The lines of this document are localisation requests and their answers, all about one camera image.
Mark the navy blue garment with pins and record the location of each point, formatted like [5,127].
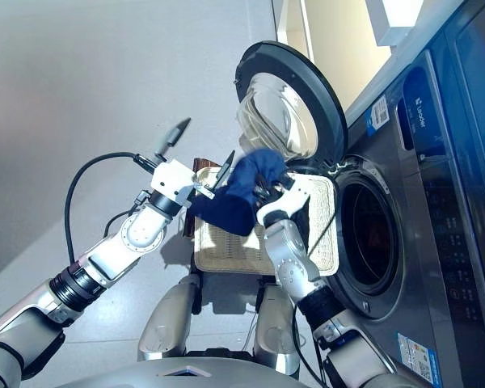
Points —
[234,198]

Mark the pale woven laundry basket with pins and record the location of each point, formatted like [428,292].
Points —
[234,250]

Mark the round glass washing machine door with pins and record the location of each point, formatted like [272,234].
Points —
[299,81]

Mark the grey washing machine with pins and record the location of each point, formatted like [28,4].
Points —
[412,250]

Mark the black garment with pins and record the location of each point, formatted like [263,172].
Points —
[303,226]

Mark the silver robot leg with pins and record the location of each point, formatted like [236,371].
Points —
[165,315]
[275,323]

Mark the silver robot torso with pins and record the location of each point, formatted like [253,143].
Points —
[186,374]

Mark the white counter cabinet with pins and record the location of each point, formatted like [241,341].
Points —
[400,24]

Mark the dark grey stacked dryer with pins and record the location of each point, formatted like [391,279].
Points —
[481,81]

